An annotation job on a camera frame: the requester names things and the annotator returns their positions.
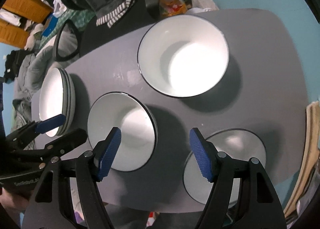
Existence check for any wooden louvred wardrobe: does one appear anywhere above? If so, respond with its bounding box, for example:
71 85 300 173
0 0 54 43

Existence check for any open blue box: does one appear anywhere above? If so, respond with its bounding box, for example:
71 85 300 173
42 14 59 36

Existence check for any green checked tablecloth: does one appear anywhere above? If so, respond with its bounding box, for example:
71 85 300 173
37 8 97 45

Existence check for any white round plate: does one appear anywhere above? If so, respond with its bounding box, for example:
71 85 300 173
39 67 67 138
59 68 72 136
62 70 76 132

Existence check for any light wooden board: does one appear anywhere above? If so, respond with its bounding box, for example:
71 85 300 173
284 102 320 219

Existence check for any black office chair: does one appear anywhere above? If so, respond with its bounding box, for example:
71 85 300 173
54 0 193 62

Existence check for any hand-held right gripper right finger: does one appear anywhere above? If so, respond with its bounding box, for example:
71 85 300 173
189 127 287 229

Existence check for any person's left hand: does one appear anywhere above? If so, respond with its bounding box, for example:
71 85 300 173
0 193 30 219

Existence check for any small white bowl dark rim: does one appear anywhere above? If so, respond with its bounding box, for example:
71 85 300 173
183 128 266 208

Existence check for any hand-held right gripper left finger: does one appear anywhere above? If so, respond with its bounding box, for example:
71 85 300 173
22 127 122 229

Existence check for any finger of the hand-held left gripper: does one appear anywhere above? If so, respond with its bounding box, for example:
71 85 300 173
5 114 67 149
14 128 88 162

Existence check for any black clothes pile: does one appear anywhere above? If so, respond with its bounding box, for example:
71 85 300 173
4 49 25 82

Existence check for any large white bowl dark rim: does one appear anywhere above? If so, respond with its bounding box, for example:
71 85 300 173
137 15 230 99

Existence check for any grey puffy duvet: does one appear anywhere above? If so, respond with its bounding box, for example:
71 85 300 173
12 46 58 110

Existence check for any beige clothes pile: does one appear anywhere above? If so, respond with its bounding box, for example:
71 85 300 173
25 23 44 50

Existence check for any medium white bowl dark rim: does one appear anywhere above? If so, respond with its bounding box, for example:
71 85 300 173
87 92 158 172

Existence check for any white plastic bag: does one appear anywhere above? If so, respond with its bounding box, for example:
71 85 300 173
52 0 67 17

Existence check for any white knotted floor bag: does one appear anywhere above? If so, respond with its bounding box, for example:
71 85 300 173
186 7 218 15

